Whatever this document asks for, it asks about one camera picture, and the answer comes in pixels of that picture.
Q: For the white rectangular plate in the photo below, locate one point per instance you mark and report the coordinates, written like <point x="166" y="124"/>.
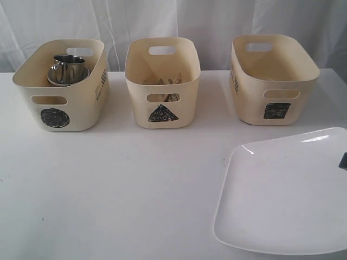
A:
<point x="285" y="196"/>

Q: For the stainless steel mug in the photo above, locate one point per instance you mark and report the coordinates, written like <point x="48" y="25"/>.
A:
<point x="66" y="75"/>
<point x="66" y="61"/>

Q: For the white ceramic bowl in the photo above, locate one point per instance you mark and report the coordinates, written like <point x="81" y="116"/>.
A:
<point x="51" y="73"/>

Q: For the long stainless steel spoon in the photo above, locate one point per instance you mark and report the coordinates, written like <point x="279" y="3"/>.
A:
<point x="163" y="97"/>

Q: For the cream bin with square mark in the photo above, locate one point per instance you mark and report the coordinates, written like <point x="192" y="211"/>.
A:
<point x="271" y="77"/>

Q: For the white curtain backdrop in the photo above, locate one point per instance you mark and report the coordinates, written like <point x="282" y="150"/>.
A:
<point x="319" y="26"/>

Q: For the cream bin with triangle mark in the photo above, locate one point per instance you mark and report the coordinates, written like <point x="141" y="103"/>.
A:
<point x="151" y="59"/>

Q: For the cream bin with circle mark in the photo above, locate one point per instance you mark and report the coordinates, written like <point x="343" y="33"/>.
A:
<point x="64" y="108"/>

